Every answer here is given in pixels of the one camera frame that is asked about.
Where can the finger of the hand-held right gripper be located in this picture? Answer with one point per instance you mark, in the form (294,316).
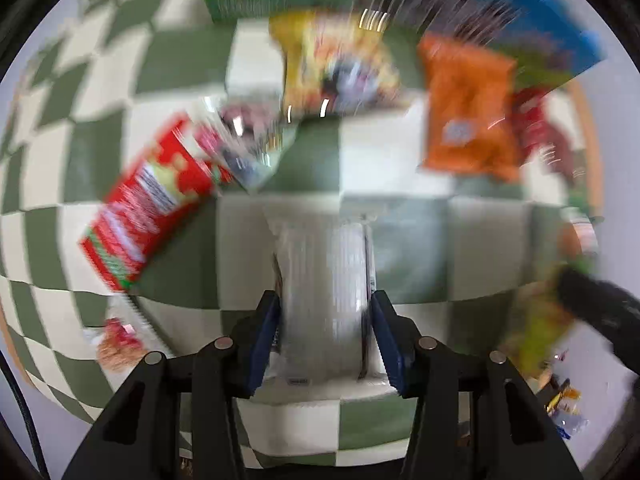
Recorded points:
(590,300)

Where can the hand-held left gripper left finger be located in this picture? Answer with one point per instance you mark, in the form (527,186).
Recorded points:
(265,340)

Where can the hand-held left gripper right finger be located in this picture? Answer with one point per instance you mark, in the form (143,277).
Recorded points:
(387,345)

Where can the yellow-green snack packet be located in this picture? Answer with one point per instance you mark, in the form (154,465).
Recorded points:
(540,325)

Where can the white snack packet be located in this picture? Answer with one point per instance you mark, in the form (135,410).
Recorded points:
(325,285)

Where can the red snack packet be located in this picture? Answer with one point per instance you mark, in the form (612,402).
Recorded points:
(530,120)

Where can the heap of small snack packets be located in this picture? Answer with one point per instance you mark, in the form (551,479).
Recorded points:
(565,400)

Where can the small pink snack packet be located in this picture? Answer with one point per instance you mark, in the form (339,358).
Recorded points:
(117,347)

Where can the red snack box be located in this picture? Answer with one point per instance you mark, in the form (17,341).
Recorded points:
(145,200)

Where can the small colourful snack packet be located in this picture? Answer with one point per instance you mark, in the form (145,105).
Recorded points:
(245,150)

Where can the green snack packet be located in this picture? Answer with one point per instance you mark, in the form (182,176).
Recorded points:
(542,75)

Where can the orange snack packet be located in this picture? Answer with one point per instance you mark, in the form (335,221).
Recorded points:
(465,100)

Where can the yellow snack packet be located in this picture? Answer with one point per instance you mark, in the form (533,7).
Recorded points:
(320,60)

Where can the large blue snack packet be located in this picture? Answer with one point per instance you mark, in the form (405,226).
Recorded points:
(550,15)

